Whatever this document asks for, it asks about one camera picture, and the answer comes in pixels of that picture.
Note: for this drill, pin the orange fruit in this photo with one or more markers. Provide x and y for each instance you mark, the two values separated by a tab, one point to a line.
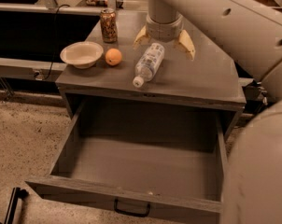
113	57

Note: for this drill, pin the white paper bowl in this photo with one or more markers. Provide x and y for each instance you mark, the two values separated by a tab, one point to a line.
82	55

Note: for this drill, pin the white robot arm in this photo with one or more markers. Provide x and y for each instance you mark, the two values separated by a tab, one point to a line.
251	34

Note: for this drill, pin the black drawer handle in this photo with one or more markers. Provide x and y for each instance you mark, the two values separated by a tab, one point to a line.
132	210

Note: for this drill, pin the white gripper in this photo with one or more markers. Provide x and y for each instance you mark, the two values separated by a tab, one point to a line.
163	30

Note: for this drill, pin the black stand foot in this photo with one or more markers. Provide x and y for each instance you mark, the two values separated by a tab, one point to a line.
16	194

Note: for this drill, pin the grey cabinet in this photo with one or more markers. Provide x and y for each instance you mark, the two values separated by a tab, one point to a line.
209	81

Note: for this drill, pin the clear plastic water bottle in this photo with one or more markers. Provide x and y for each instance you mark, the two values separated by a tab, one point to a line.
148	65

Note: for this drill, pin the open grey top drawer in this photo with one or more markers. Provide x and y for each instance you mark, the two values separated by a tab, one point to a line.
171	156

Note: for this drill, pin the patterned soda can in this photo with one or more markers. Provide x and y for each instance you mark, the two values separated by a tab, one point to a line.
108	25

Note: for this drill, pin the grey metal railing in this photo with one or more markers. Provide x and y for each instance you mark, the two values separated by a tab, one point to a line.
30	70

